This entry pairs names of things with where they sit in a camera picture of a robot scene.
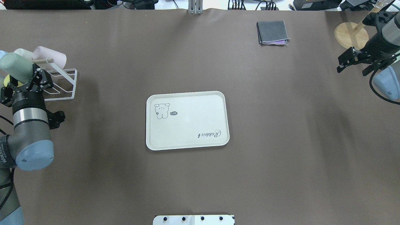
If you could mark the wooden glass stand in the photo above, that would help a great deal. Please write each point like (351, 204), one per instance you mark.
(349, 34)

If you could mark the grey folded cloth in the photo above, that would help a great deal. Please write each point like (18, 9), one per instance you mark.
(272, 33)

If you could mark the pink plastic cup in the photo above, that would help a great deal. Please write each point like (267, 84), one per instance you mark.
(41, 53)

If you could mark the aluminium frame post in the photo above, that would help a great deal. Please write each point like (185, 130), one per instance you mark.
(195, 7)

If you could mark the cream plastic cup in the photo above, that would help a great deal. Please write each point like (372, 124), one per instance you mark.
(24, 53)

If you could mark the white column mount base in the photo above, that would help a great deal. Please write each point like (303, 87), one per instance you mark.
(217, 219)

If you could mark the green plastic cup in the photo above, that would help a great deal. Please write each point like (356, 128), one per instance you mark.
(17, 66)

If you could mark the cream rabbit tray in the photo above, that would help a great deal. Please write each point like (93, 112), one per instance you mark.
(186, 120)

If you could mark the light blue plastic cup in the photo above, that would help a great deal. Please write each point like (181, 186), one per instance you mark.
(2, 53)

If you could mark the yellow plastic cup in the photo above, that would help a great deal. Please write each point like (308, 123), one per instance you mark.
(7, 80)

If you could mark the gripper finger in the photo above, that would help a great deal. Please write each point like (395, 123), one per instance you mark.
(13, 84)
(373, 68)
(36, 71)
(345, 63)

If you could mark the white cup rack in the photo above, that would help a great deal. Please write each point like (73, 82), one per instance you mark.
(64, 80)

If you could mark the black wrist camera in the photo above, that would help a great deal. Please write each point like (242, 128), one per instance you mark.
(55, 119)

